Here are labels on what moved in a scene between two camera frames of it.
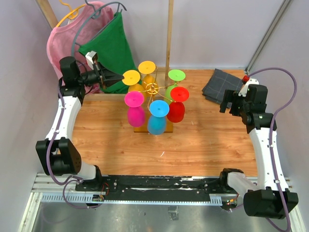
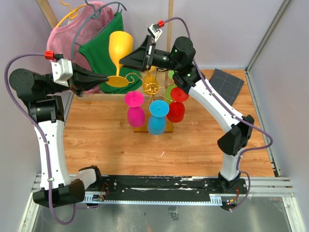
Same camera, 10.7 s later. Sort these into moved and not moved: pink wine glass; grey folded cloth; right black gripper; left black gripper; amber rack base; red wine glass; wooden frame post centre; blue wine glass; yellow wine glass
Moved: yellow wine glass; left black gripper; right black gripper
Not moved: wooden frame post centre; amber rack base; pink wine glass; red wine glass; grey folded cloth; blue wine glass
